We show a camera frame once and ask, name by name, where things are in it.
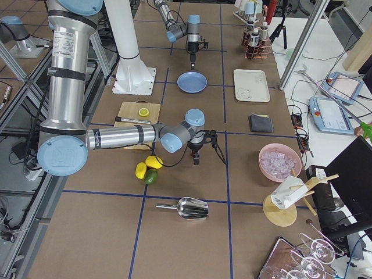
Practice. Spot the yellow lemon round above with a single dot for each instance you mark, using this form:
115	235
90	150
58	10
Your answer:
154	162

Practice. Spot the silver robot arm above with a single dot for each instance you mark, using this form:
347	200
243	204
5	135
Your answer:
64	139
189	29

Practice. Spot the metal scoop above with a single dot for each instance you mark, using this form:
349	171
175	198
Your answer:
188	208

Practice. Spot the blue plate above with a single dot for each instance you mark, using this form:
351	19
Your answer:
192	82

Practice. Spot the pink bowl of ice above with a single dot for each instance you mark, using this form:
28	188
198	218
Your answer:
278	161

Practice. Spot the teach pendant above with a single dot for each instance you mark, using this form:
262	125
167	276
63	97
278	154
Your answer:
329	117
343	87

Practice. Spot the black monitor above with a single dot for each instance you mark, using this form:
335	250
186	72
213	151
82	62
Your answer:
353	165

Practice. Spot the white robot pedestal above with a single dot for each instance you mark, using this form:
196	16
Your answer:
132	76

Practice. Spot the far teach pendant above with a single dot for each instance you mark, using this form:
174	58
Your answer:
343	87

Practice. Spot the aluminium frame post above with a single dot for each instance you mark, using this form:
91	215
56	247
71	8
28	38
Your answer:
305	36

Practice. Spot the lemon half slice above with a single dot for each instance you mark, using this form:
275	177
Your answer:
143	112

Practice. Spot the steel rod black tip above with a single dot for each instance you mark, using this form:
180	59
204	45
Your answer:
135	121

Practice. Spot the cream bear tray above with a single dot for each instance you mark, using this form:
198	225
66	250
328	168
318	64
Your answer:
251	86

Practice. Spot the black small tripod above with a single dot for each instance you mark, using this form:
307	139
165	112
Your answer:
286	7

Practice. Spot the wooden round stand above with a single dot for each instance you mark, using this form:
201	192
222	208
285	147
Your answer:
287	217

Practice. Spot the wooden cutting board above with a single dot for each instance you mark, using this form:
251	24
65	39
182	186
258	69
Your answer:
130	110

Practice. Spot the green avocado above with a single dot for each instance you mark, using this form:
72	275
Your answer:
151	176

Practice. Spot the copper wire bottle rack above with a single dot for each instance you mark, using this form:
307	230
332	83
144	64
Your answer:
261	51

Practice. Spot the dark drink bottle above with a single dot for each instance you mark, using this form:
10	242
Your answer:
254	39
249	28
263	31

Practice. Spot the wine glass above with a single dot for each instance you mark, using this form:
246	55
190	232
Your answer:
314	255

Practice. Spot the grey folded cloth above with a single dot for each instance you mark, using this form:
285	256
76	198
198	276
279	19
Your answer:
260	124

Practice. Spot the yellow lemon oblong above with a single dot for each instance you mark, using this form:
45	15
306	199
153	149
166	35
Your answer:
140	170

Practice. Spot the white paper carton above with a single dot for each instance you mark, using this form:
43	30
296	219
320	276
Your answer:
288	192

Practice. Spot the near teach pendant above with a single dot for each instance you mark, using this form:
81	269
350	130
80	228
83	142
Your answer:
329	117

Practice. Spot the white wire cup rack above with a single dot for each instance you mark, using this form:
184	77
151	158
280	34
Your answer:
248	9

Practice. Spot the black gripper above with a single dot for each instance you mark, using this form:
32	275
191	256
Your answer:
192	47
195	147

